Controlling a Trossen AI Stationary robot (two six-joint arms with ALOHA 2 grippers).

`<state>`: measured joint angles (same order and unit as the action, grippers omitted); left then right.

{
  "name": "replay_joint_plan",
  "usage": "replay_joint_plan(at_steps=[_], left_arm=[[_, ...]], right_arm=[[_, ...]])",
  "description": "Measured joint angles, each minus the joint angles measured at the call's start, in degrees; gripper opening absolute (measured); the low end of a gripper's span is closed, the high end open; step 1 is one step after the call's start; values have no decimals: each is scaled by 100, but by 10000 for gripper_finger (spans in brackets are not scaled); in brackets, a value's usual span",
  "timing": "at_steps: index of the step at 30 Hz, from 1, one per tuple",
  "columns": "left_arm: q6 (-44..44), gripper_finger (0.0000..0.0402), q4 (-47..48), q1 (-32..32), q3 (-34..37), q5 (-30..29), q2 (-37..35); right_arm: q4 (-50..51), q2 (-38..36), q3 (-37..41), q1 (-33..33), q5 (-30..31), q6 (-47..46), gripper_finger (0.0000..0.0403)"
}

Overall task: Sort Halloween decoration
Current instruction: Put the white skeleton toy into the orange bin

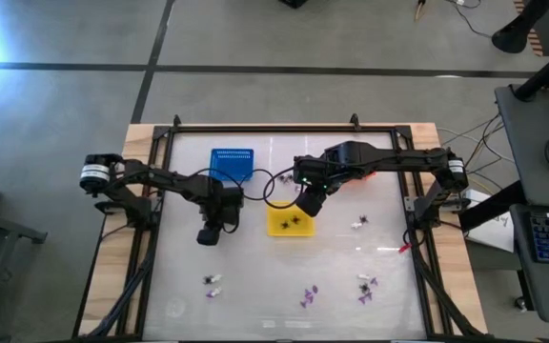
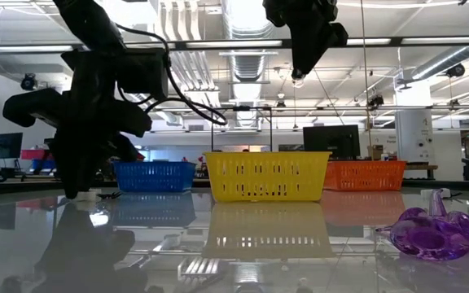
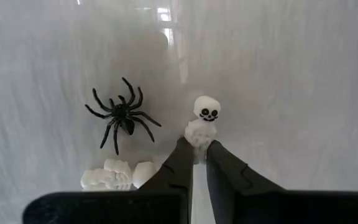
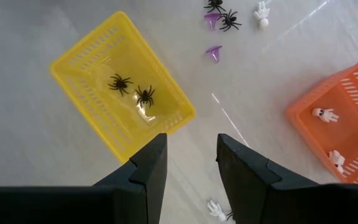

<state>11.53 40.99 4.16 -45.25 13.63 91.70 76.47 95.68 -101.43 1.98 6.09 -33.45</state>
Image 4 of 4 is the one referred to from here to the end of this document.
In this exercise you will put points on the purple translucent witch hat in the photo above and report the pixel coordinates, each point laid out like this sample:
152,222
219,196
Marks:
212,19
213,53

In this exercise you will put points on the white skeleton figure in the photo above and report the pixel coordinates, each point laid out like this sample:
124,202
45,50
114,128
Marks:
325,115
337,160
262,15
215,210

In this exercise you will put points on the black plastic spider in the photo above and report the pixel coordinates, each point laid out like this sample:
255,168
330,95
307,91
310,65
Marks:
120,84
229,20
145,96
230,215
214,5

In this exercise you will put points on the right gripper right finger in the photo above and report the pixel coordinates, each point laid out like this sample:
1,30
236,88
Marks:
244,180

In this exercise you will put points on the yellow plastic basket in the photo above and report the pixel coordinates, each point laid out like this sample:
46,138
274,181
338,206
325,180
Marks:
104,105

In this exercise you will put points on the orange plastic basket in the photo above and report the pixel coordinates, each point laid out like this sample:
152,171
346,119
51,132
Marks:
346,137

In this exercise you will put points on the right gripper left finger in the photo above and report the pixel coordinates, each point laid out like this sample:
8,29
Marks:
148,180

